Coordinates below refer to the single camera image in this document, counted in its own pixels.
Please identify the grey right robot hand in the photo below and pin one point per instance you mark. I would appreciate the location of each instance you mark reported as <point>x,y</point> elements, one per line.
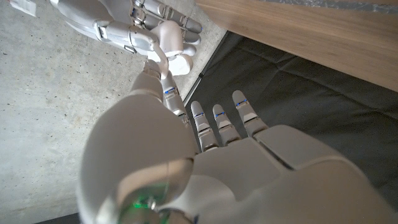
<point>118,28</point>

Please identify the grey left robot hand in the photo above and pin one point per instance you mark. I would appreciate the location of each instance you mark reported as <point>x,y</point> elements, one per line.
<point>217,180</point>

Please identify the white AirPods case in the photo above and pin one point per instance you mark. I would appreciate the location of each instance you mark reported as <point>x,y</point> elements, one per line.
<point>174,37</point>

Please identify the black backdrop curtain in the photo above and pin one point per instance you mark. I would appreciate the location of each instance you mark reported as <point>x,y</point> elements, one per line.
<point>311,99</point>

